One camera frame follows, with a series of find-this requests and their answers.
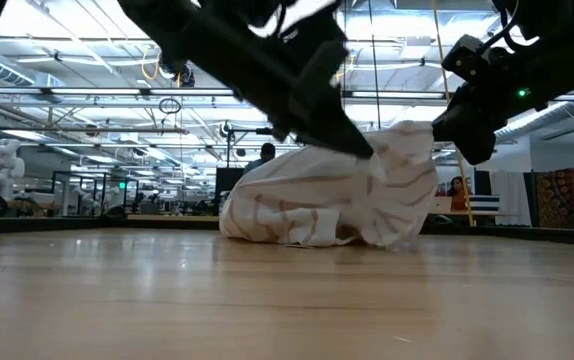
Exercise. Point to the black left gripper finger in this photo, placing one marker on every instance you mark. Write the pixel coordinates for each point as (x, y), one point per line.
(279, 131)
(327, 125)

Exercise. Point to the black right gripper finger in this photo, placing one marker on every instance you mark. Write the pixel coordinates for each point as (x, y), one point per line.
(467, 135)

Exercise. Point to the white striped towel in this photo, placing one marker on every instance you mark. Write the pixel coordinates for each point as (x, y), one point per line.
(317, 200)

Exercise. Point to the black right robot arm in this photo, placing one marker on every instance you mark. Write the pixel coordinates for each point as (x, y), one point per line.
(567, 65)

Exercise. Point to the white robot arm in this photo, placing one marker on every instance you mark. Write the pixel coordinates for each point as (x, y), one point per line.
(4, 160)

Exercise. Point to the person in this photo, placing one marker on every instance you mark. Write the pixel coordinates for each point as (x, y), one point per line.
(266, 152)
(458, 195)

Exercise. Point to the blue white striped box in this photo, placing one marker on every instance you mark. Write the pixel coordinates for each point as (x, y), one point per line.
(484, 202)

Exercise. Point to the black panel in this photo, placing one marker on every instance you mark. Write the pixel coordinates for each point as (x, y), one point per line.
(227, 180)

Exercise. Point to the silver laptop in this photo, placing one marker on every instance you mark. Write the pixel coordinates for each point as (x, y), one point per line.
(443, 205)

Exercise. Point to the white curtain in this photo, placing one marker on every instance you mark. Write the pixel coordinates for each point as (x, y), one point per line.
(512, 200)

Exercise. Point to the patterned hanging cloth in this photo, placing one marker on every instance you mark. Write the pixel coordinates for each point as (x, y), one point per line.
(562, 200)

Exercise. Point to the black camera rig frame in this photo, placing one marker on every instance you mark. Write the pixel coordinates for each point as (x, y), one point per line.
(247, 131)

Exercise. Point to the silver ventilation duct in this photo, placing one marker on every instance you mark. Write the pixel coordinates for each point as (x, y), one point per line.
(7, 70)
(542, 120)

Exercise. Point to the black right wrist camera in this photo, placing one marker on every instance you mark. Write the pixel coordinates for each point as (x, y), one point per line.
(467, 52)

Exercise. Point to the long ceiling light rail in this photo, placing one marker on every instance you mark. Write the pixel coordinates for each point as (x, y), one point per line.
(192, 92)

